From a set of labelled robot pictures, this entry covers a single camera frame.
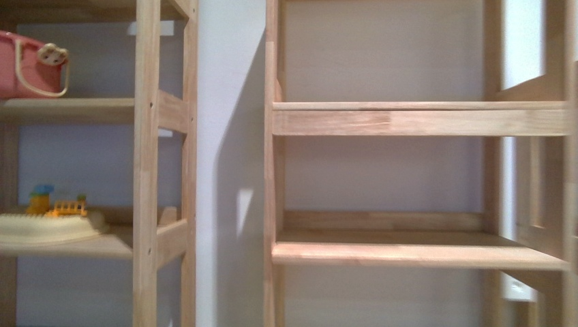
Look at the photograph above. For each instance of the right wooden shelf unit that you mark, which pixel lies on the right wooden shelf unit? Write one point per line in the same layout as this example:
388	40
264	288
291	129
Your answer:
527	226

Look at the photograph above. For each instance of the wooden shelf unit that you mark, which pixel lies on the wooden shelf unit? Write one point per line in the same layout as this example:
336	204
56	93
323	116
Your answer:
144	233
527	226

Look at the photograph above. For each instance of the left wooden shelf unit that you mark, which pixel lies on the left wooden shelf unit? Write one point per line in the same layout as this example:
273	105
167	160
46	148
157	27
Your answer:
144	233

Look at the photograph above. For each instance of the yellow toy fence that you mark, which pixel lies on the yellow toy fence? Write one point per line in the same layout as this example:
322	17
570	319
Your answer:
63	208

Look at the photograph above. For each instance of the yellow and blue toy figure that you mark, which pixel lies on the yellow and blue toy figure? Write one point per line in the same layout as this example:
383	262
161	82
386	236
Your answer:
39	199

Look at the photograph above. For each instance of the pink toy basket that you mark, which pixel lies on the pink toy basket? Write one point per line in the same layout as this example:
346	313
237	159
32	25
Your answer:
32	69

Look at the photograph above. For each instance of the cream toy play base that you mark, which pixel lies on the cream toy play base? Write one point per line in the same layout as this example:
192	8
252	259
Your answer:
25	229

